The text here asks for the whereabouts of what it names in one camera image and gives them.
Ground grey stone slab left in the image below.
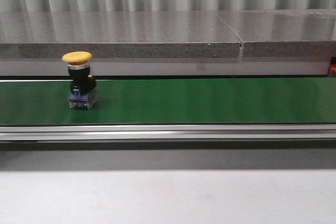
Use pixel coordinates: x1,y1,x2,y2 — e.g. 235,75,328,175
1,11,240,61

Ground grey stone slab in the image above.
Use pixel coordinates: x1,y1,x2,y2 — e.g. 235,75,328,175
217,9,335,62
1,11,240,61

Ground yellow mushroom push button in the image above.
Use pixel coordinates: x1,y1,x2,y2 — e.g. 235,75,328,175
62,51,98,109

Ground grey stone slab right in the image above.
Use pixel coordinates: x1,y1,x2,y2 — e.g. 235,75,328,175
217,9,335,62

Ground green conveyor belt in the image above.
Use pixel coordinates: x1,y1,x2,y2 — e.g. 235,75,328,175
1,77,335,143

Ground red plastic tray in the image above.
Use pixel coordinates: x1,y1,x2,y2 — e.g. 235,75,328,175
328,57,336,77

